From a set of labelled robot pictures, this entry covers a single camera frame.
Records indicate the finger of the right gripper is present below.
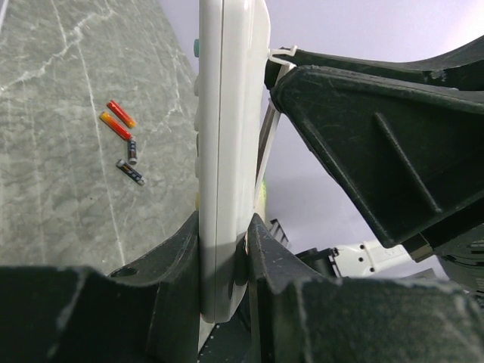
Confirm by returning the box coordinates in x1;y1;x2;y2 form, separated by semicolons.
275;37;484;91
271;66;483;248

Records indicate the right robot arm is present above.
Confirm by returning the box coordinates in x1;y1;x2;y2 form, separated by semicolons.
261;39;483;295

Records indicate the remote battery cover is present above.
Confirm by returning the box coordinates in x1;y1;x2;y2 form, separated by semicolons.
255;45;297;197

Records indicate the red orange battery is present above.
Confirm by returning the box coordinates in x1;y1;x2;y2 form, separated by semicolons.
106;100;136;129
99;111;132;141

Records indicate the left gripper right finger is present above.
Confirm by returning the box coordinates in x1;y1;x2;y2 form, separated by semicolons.
247;215;483;362

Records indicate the dark battery lower middle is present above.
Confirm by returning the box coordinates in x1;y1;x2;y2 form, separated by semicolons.
127;138;138;166

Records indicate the white remote control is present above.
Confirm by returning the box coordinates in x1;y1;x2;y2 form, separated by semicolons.
194;1;271;323

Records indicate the dark battery lowest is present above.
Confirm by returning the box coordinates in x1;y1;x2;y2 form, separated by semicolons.
116;159;146;186

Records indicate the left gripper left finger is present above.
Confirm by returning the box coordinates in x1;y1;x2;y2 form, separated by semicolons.
1;214;200;362

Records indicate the white napa cabbage toy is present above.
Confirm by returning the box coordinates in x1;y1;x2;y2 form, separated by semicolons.
254;178;267;220

